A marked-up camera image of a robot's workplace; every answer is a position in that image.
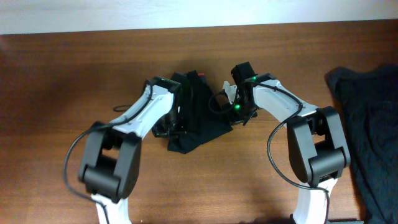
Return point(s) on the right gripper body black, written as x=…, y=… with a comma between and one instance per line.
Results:
x=242, y=111

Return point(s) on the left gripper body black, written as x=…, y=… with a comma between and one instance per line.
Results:
x=170, y=124

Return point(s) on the black leggings red waistband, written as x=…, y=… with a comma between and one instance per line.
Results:
x=201, y=123

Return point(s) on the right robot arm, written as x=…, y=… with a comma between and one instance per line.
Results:
x=317, y=147

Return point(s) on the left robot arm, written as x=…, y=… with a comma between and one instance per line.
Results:
x=110, y=165

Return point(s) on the dark clothes pile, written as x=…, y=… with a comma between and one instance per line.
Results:
x=369, y=104

